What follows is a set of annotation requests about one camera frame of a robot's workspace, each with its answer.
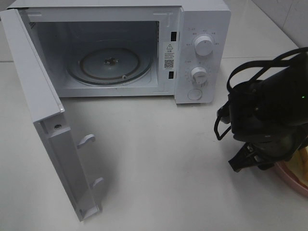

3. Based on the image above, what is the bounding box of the white timer knob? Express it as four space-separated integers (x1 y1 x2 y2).
191 67 208 85

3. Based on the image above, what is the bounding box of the white microwave door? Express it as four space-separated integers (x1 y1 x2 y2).
0 9 101 221

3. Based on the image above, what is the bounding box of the black camera cable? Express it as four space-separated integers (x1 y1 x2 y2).
212 47 308 141

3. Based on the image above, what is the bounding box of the round white door button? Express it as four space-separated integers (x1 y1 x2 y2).
188 89 202 101

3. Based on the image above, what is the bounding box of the white microwave oven body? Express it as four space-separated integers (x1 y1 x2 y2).
6 0 231 104

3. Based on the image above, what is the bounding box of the pink round plate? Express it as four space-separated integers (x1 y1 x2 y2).
274 160 308 197

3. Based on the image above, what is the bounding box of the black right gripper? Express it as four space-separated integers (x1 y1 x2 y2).
228 80 308 172

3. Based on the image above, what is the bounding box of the glass microwave turntable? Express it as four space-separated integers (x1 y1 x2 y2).
67 47 153 86

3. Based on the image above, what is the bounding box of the toast sandwich with filling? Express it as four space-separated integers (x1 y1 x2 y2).
288 147 308 188

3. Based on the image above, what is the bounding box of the white warning label sticker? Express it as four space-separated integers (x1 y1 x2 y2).
163 42 177 70

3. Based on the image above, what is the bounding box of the upper white power knob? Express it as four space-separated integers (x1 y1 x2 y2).
194 35 214 56

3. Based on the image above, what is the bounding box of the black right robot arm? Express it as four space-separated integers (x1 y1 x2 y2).
228 51 308 172

